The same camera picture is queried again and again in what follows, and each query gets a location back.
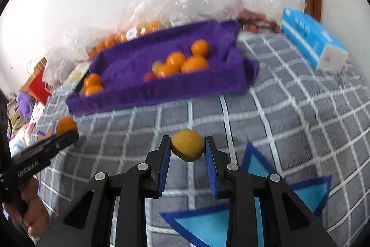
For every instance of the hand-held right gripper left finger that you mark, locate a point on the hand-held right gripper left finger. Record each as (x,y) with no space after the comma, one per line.
(164,169)

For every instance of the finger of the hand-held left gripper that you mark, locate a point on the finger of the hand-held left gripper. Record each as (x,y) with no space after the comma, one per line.
(57,145)

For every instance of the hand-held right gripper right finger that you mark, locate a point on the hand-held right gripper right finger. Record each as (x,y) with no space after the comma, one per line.
(211,171)

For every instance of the small yellow fruit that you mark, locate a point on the small yellow fruit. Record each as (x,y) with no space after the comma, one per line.
(186,148)

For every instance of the purple towel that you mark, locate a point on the purple towel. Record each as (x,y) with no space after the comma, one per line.
(130,96)

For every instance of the small red fruit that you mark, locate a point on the small red fruit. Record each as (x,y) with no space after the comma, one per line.
(149,77)

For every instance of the large orange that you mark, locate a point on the large orange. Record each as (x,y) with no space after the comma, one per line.
(194,65)

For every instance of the pile of red fruits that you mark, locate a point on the pile of red fruits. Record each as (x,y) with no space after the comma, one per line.
(254,17)

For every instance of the person's left hand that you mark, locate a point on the person's left hand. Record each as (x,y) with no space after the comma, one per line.
(34,212)

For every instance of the pastel printed quilt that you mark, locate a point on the pastel printed quilt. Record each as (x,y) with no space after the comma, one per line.
(20,135)

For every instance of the purple cloth bundle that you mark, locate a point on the purple cloth bundle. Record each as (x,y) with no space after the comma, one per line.
(24,106)

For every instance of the red paper bag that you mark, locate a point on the red paper bag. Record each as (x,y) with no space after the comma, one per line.
(39,89)

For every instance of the white plastic bag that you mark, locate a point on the white plastic bag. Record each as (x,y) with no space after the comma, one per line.
(57,70)

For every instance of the printed paper sheet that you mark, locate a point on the printed paper sheet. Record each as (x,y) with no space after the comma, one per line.
(82,69)

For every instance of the clear plastic bag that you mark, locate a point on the clear plastic bag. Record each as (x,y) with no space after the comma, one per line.
(72,44)

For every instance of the white label sticker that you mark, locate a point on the white label sticker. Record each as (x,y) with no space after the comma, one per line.
(131,33)

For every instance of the pile of bagged oranges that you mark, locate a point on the pile of bagged oranges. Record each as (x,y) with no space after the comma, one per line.
(144,27)

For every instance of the blue tissue box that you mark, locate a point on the blue tissue box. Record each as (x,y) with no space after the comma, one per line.
(306,33)

